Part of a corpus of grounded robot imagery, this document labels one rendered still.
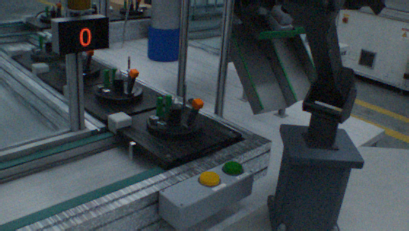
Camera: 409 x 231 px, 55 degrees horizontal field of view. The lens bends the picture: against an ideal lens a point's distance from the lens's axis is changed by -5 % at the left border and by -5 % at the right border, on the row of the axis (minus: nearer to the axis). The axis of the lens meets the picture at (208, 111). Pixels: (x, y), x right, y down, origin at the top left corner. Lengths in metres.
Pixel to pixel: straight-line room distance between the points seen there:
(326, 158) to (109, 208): 0.41
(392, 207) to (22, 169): 0.87
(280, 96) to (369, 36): 3.91
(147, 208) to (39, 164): 0.29
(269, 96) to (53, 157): 0.59
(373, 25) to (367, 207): 4.07
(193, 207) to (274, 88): 0.52
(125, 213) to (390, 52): 4.40
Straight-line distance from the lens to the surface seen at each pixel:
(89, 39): 0.93
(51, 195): 0.89
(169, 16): 1.89
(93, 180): 0.92
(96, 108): 1.14
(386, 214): 1.06
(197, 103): 0.93
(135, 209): 0.81
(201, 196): 0.80
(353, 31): 5.13
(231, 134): 1.02
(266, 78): 1.18
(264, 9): 1.20
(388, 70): 5.00
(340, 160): 0.80
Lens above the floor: 1.42
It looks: 23 degrees down
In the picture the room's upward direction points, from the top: 5 degrees clockwise
